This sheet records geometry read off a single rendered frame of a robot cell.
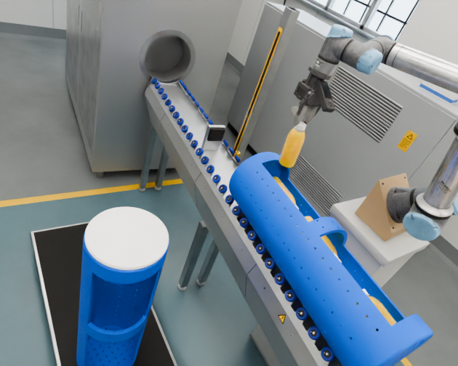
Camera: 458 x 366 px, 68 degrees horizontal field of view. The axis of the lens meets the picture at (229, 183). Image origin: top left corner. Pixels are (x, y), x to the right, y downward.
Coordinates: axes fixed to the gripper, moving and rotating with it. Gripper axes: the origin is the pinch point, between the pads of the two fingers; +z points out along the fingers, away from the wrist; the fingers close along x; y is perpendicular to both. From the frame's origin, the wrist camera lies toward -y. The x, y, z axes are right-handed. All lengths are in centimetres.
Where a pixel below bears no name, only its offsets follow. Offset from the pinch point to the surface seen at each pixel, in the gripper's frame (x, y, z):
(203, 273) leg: -5, 25, 130
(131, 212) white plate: 59, 3, 41
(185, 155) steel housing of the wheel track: 13, 57, 57
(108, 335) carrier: 68, -20, 84
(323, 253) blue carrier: 8.8, -41.9, 24.1
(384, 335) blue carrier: 9, -71, 25
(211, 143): 0, 54, 47
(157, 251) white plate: 55, -17, 41
